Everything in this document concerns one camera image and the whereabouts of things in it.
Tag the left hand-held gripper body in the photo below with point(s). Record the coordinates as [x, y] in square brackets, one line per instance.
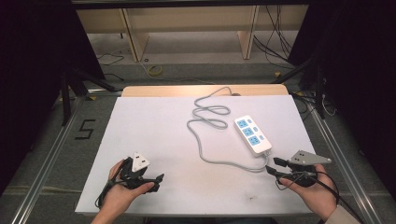
[134, 177]

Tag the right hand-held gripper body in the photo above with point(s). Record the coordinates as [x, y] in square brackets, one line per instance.
[303, 177]

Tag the white power strip blue sockets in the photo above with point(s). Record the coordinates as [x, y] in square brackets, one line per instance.
[252, 136]

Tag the person's left hand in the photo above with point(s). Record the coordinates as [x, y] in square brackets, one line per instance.
[120, 197]

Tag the person's right hand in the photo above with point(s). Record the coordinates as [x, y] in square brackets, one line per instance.
[320, 196]

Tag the white board mat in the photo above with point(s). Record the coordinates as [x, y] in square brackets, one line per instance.
[155, 149]

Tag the black metal stand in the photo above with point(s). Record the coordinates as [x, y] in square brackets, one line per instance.
[319, 90]
[66, 99]

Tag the yellow tape piece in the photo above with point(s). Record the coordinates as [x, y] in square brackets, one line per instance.
[277, 74]
[92, 97]

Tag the black curtain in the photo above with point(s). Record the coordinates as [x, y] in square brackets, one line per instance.
[34, 77]
[361, 77]

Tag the light wooden shelf unit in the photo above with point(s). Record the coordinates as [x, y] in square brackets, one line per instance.
[193, 18]

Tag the aluminium floor rail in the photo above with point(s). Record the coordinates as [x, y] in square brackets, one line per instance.
[345, 168]
[46, 165]

